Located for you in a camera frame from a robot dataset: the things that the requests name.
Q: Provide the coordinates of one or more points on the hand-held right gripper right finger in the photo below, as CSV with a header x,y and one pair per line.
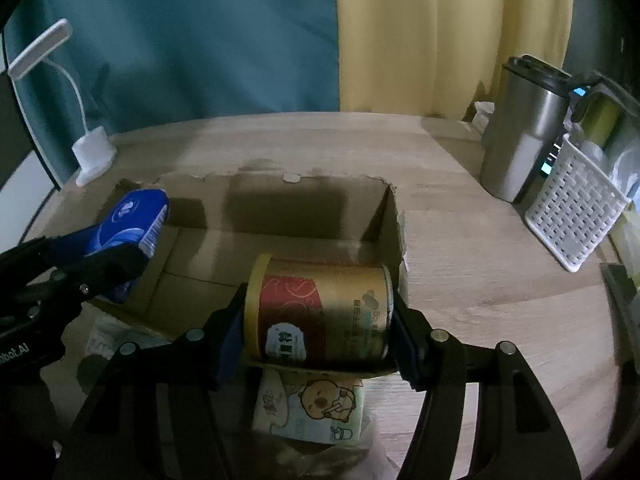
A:
x,y
405,355

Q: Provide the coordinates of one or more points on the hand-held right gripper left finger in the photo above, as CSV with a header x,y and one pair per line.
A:
x,y
230,345

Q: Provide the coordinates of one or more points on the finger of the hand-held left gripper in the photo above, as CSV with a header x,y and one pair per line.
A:
x,y
50,250
110,267

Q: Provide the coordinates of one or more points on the blue tissue pack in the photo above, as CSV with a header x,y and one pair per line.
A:
x,y
130,215

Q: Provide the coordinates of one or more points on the gold and red can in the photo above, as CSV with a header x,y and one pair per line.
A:
x,y
320,310

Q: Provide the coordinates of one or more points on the cardboard box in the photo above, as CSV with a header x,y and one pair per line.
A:
x,y
300,210

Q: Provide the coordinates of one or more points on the grey round object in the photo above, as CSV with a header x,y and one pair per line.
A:
x,y
95,370

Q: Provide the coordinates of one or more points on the cartoon bear tissue pack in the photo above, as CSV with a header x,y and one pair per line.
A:
x,y
310,405

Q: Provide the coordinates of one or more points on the white desk lamp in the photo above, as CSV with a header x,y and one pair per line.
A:
x,y
92,155

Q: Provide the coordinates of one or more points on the clear plastic snack bag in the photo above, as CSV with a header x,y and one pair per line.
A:
x,y
325,460

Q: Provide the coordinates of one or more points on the white plastic basket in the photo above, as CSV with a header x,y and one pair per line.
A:
x,y
570,205

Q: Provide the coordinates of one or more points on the stainless steel tumbler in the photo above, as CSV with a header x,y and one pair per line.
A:
x,y
515,150

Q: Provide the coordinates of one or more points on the teal curtain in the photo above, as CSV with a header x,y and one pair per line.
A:
x,y
200,35

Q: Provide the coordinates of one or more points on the pale yellow box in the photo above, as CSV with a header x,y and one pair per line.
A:
x,y
627,232

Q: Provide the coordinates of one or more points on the yellow-green bottle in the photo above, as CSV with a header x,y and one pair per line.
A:
x,y
602,120

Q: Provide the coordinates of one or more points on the yellow curtain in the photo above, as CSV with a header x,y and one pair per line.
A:
x,y
425,35

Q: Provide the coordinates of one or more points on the dark grey curtain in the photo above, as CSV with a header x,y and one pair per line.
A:
x,y
595,20

